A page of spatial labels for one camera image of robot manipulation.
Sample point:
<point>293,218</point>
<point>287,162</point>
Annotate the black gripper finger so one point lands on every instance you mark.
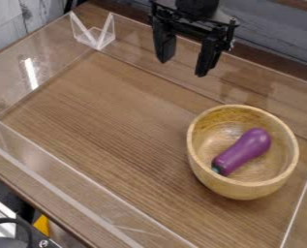
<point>209,56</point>
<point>165,40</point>

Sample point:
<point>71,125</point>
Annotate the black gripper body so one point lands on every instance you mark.
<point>198,19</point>

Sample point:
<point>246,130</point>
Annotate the purple toy eggplant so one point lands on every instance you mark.
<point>250,146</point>

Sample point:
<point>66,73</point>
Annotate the brown wooden bowl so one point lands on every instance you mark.
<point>214,131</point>

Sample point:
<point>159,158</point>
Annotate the clear acrylic corner bracket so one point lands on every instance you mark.
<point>94,37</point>

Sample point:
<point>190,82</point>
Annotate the clear acrylic barrier wall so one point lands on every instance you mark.
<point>103,220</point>

